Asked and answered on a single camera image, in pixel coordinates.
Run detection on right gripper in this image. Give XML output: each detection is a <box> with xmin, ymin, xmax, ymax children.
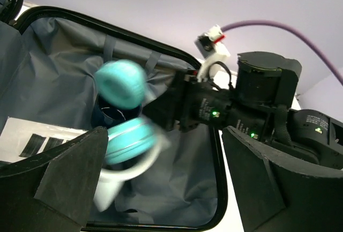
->
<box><xmin>144</xmin><ymin>70</ymin><xmax>233</xmax><ymax>132</ymax></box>

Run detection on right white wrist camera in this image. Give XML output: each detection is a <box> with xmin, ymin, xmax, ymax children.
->
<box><xmin>195</xmin><ymin>25</ymin><xmax>230</xmax><ymax>82</ymax></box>

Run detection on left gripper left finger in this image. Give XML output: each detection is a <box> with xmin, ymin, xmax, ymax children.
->
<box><xmin>1</xmin><ymin>127</ymin><xmax>108</xmax><ymax>231</ymax></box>

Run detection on white packet with black strips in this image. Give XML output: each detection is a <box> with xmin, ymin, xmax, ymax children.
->
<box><xmin>1</xmin><ymin>117</ymin><xmax>86</xmax><ymax>165</ymax></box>

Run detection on black and white suitcase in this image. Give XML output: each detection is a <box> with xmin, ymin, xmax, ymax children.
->
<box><xmin>1</xmin><ymin>0</ymin><xmax>228</xmax><ymax>231</ymax></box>

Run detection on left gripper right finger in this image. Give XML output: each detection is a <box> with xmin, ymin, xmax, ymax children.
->
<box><xmin>222</xmin><ymin>127</ymin><xmax>342</xmax><ymax>232</ymax></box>

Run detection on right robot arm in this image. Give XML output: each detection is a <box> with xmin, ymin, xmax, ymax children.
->
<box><xmin>143</xmin><ymin>51</ymin><xmax>342</xmax><ymax>169</ymax></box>

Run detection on teal white headphones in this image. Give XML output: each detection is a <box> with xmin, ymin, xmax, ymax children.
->
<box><xmin>92</xmin><ymin>59</ymin><xmax>170</xmax><ymax>212</ymax></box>

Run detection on dark blue cup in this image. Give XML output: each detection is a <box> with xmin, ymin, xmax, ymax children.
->
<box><xmin>91</xmin><ymin>95</ymin><xmax>141</xmax><ymax>129</ymax></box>

